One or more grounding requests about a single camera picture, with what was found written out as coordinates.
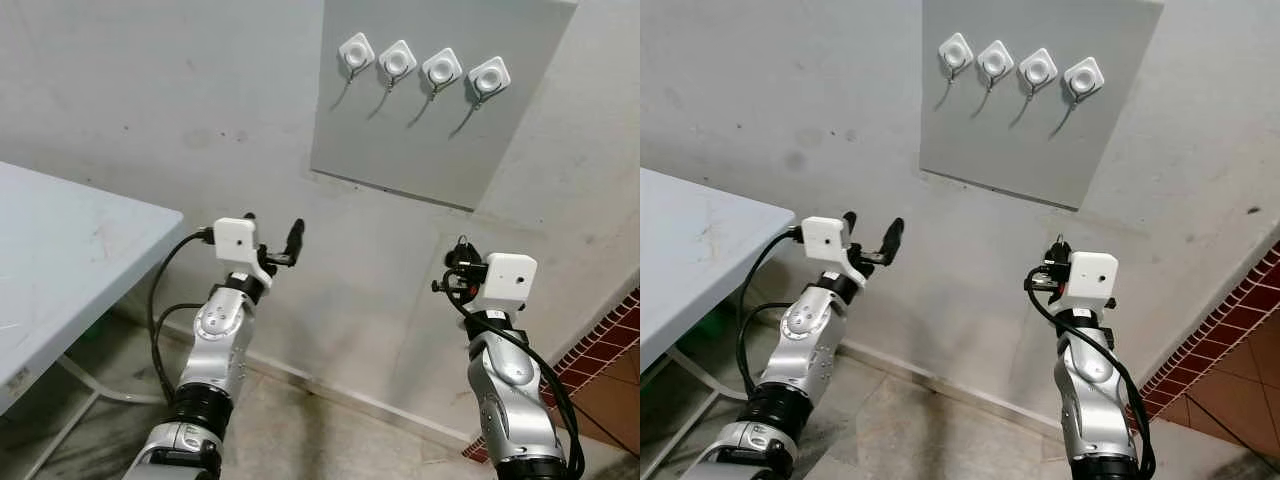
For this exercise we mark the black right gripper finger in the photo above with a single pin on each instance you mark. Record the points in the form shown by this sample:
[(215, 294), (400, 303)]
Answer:
[(1057, 247), (462, 248)]

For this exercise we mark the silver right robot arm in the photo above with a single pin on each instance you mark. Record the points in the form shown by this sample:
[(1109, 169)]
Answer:
[(510, 390), (1090, 390)]

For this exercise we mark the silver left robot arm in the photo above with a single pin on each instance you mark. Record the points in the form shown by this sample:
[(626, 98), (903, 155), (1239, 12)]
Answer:
[(215, 345), (805, 345)]

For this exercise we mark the red tile doorway trim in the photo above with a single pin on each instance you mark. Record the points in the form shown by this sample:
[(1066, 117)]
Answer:
[(1215, 320), (590, 350)]

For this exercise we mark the white folding table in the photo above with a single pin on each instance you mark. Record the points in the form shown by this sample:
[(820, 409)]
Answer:
[(70, 270), (700, 260)]

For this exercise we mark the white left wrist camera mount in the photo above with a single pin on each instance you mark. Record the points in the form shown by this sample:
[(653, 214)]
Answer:
[(828, 240), (238, 242)]

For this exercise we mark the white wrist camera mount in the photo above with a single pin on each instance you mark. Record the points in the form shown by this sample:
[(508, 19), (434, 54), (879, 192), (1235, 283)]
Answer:
[(238, 242), (505, 280), (1090, 280), (828, 240)]

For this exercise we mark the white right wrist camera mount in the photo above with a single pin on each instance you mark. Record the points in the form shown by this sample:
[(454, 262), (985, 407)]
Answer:
[(1090, 280), (505, 280)]

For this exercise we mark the grey wall board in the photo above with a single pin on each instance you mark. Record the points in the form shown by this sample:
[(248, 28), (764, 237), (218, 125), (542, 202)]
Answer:
[(440, 130), (1040, 130)]

